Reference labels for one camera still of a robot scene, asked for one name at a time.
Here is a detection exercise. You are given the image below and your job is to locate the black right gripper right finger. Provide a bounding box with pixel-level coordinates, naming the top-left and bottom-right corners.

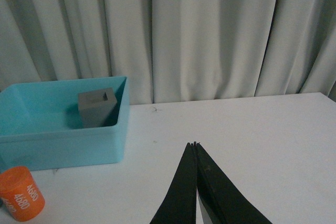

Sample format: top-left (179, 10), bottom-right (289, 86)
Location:
top-left (195, 143), bottom-right (271, 223)

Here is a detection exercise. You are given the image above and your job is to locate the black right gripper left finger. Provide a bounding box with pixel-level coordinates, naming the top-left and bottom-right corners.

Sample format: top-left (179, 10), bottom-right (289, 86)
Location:
top-left (151, 143), bottom-right (197, 223)

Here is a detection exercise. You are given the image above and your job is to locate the gray cube with rectangular hole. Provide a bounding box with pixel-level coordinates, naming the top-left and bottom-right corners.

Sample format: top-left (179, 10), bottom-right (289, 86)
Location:
top-left (78, 88), bottom-right (117, 128)

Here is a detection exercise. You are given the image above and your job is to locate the orange cylinder with white digits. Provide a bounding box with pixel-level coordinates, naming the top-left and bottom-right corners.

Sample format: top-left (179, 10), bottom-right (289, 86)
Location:
top-left (1, 166), bottom-right (45, 222)

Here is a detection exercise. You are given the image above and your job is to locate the light blue plastic box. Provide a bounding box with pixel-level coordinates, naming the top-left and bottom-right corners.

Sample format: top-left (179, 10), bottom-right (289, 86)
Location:
top-left (1, 76), bottom-right (130, 171)

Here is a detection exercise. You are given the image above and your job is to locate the white pleated curtain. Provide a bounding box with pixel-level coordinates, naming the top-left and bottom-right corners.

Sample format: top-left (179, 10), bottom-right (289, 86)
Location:
top-left (1, 0), bottom-right (335, 104)

